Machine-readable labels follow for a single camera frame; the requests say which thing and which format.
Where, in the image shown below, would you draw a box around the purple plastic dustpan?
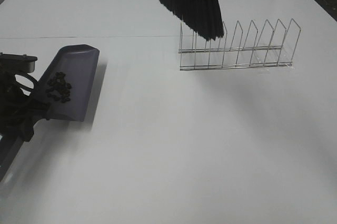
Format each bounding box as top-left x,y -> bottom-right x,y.
1,44 -> 100,178

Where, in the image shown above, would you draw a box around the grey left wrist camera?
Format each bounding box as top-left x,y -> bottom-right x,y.
1,53 -> 37,73

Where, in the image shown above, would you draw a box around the chrome wire dish rack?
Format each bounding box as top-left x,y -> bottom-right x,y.
178,19 -> 302,71

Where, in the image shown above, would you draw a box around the pile of coffee beans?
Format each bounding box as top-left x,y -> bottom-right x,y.
45,72 -> 72,103

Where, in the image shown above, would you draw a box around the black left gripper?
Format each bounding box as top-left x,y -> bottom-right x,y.
1,71 -> 51,142

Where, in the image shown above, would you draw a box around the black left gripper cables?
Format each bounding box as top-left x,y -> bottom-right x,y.
0,72 -> 37,95

